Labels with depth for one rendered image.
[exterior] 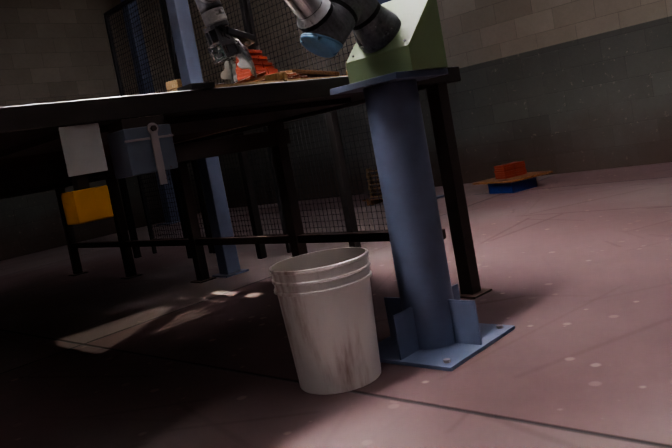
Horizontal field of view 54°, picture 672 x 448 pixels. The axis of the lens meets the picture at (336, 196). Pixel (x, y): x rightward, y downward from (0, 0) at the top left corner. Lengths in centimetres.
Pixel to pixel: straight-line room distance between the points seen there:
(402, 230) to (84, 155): 95
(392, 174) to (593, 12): 490
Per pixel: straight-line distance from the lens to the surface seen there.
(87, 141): 175
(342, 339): 192
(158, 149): 179
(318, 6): 194
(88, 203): 171
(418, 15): 210
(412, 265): 210
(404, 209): 207
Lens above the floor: 70
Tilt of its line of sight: 4 degrees down
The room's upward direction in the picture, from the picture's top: 10 degrees counter-clockwise
